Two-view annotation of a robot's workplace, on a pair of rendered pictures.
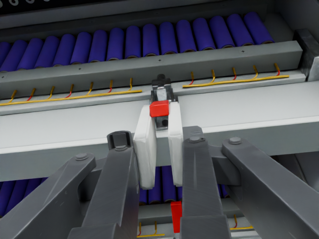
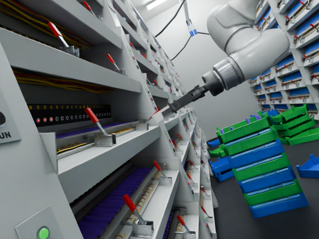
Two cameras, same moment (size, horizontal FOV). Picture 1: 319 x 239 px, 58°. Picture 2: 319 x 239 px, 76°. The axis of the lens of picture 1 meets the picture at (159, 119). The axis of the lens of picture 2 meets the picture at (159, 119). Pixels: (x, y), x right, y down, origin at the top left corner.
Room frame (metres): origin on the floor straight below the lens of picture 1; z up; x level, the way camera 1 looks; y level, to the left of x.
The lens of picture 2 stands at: (0.08, 0.66, 0.74)
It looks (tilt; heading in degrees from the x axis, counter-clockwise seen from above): 1 degrees up; 279
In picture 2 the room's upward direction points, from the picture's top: 24 degrees counter-clockwise
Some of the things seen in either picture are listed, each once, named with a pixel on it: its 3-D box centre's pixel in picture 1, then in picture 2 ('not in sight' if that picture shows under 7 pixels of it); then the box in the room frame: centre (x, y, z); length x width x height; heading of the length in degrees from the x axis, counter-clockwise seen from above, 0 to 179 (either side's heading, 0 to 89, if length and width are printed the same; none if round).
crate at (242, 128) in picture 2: not in sight; (241, 126); (-0.17, -0.66, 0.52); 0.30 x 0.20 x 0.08; 172
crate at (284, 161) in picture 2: not in sight; (257, 161); (-0.17, -0.66, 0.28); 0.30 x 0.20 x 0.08; 172
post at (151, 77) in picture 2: not in sight; (159, 103); (0.26, -0.92, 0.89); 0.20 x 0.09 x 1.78; 176
